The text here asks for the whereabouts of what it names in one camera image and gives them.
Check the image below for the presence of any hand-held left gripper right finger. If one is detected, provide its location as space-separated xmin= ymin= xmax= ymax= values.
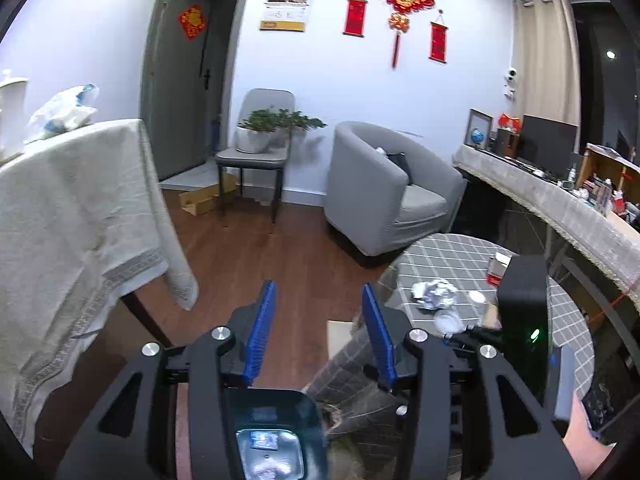
xmin=361 ymin=283 xmax=583 ymax=480

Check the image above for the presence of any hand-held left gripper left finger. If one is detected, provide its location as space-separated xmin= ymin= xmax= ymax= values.
xmin=55 ymin=280 xmax=277 ymax=480

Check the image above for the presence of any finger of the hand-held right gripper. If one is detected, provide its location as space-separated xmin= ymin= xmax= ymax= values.
xmin=442 ymin=325 xmax=501 ymax=358

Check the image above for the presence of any clear plastic cup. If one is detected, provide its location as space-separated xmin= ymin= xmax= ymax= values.
xmin=433 ymin=309 xmax=464 ymax=337

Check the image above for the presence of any white paper ball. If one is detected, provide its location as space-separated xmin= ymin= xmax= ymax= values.
xmin=411 ymin=280 xmax=457 ymax=311

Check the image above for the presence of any blue translucent waste bin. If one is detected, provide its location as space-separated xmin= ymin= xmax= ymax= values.
xmin=225 ymin=389 xmax=329 ymax=480

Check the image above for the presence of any flat cardboard sheet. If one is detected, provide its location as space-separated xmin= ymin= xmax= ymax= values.
xmin=326 ymin=320 xmax=367 ymax=362

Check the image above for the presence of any red and white carton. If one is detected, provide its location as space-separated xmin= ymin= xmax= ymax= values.
xmin=487 ymin=254 xmax=514 ymax=287

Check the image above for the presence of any grey checkered tablecloth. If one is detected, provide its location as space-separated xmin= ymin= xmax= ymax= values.
xmin=305 ymin=233 xmax=596 ymax=480

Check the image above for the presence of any grey fringed desk cloth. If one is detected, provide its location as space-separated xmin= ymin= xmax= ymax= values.
xmin=452 ymin=143 xmax=640 ymax=311

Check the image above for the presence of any dark wooden table leg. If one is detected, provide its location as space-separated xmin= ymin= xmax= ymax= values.
xmin=120 ymin=291 xmax=177 ymax=350

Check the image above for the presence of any grey armchair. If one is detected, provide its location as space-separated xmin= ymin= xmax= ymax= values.
xmin=323 ymin=121 xmax=464 ymax=269

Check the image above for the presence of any long cardboard box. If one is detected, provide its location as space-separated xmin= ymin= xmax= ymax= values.
xmin=178 ymin=172 xmax=239 ymax=216

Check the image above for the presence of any wooden desk organiser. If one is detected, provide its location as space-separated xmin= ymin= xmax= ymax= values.
xmin=575 ymin=143 xmax=640 ymax=213

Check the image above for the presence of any brown wooden box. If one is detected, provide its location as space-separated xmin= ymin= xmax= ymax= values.
xmin=495 ymin=127 xmax=521 ymax=159

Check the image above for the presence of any black computer monitor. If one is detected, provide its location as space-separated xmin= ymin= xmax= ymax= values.
xmin=519 ymin=114 xmax=579 ymax=170

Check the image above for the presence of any black bag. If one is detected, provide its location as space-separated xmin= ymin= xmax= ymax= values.
xmin=387 ymin=152 xmax=412 ymax=186

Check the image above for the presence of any cream patterned tablecloth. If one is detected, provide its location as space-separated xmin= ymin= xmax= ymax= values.
xmin=0 ymin=119 xmax=200 ymax=457

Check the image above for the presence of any grey dining chair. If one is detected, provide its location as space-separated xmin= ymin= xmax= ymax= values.
xmin=215 ymin=88 xmax=296 ymax=224

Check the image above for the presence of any grey door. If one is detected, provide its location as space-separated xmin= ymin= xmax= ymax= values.
xmin=140 ymin=0 xmax=249 ymax=182

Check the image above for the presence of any beige curtain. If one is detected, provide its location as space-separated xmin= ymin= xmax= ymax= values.
xmin=512 ymin=0 xmax=582 ymax=128

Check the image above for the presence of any white plastic bag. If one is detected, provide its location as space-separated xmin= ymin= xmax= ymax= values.
xmin=25 ymin=84 xmax=100 ymax=143

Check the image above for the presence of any red diamond door sticker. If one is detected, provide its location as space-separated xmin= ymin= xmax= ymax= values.
xmin=178 ymin=4 xmax=207 ymax=41

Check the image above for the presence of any white ceramic jar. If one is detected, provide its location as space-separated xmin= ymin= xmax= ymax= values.
xmin=0 ymin=70 xmax=29 ymax=159

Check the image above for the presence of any grey picture frame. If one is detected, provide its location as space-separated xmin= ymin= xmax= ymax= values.
xmin=467 ymin=108 xmax=494 ymax=149

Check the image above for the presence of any white security camera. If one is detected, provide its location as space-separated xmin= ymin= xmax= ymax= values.
xmin=502 ymin=67 xmax=520 ymax=102

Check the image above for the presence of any red hanging wall scroll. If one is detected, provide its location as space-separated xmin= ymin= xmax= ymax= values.
xmin=343 ymin=0 xmax=367 ymax=39
xmin=428 ymin=9 xmax=449 ymax=65

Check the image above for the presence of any wall calendar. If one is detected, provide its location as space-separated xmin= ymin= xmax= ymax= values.
xmin=259 ymin=0 xmax=314 ymax=33

